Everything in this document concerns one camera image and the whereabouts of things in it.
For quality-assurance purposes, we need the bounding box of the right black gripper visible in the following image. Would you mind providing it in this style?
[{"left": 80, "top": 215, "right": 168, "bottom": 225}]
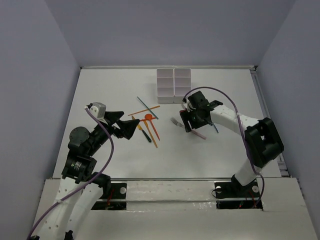
[{"left": 180, "top": 107, "right": 209, "bottom": 133}]

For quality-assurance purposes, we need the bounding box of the pink handled silver fork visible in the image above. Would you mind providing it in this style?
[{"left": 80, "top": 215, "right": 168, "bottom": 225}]
[{"left": 170, "top": 117, "right": 207, "bottom": 140}]

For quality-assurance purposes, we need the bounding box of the blue metal fork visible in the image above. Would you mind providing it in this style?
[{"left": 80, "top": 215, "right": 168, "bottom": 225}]
[{"left": 212, "top": 123, "right": 219, "bottom": 133}]

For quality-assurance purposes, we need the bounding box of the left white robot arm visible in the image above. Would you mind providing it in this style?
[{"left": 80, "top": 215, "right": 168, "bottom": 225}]
[{"left": 27, "top": 105, "right": 140, "bottom": 240}]

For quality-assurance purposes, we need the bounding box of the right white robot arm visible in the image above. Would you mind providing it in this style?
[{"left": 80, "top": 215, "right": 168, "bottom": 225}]
[{"left": 179, "top": 91, "right": 284, "bottom": 197}]

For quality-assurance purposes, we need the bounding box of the orange chopstick lower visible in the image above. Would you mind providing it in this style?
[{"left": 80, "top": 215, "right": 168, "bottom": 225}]
[{"left": 131, "top": 115, "right": 159, "bottom": 148}]

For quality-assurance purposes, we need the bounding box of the orange chopstick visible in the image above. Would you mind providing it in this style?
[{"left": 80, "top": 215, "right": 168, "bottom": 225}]
[
  {"left": 128, "top": 105, "right": 160, "bottom": 116},
  {"left": 131, "top": 115, "right": 159, "bottom": 148}
]

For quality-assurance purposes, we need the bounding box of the orange plastic spoon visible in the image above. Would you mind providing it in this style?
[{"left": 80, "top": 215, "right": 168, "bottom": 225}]
[{"left": 140, "top": 113, "right": 160, "bottom": 140}]

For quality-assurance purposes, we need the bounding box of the teal chopstick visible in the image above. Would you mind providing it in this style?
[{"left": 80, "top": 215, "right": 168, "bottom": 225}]
[{"left": 137, "top": 96, "right": 159, "bottom": 120}]

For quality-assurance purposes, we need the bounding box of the orange chopstick upper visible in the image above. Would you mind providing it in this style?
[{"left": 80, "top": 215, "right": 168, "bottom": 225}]
[{"left": 128, "top": 105, "right": 160, "bottom": 116}]

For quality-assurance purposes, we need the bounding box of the right white divided container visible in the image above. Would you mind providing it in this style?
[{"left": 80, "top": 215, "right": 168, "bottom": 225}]
[{"left": 173, "top": 68, "right": 192, "bottom": 104}]

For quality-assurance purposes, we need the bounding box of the white divided container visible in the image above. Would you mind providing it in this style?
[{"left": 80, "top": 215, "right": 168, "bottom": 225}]
[
  {"left": 156, "top": 68, "right": 174, "bottom": 104},
  {"left": 173, "top": 68, "right": 192, "bottom": 104}
]

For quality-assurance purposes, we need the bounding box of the left white divided container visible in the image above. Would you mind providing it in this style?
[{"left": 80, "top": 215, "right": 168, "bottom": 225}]
[{"left": 156, "top": 68, "right": 174, "bottom": 104}]

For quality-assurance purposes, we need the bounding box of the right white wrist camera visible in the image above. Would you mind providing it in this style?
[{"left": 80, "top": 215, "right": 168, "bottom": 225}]
[{"left": 181, "top": 98, "right": 194, "bottom": 112}]

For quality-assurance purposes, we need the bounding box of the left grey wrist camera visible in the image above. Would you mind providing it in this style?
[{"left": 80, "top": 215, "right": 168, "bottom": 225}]
[{"left": 89, "top": 102, "right": 106, "bottom": 119}]

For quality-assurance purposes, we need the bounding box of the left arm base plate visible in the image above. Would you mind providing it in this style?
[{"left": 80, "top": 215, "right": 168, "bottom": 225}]
[{"left": 91, "top": 181, "right": 127, "bottom": 211}]

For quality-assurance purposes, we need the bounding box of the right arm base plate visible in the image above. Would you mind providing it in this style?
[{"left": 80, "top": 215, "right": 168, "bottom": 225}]
[{"left": 211, "top": 180, "right": 263, "bottom": 210}]

